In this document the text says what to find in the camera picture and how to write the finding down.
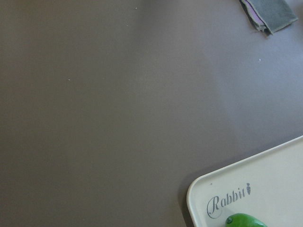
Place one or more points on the green lime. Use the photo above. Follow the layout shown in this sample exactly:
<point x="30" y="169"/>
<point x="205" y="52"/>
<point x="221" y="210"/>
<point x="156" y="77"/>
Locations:
<point x="243" y="220"/>

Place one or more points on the cream rabbit tray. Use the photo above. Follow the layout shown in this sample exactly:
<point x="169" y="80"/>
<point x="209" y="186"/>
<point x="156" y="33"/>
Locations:
<point x="267" y="186"/>

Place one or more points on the pink folded cloth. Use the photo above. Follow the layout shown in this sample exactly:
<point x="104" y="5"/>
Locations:
<point x="252" y="14"/>

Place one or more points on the grey folded cloth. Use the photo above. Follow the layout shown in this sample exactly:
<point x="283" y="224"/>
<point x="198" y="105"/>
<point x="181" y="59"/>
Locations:
<point x="276" y="15"/>

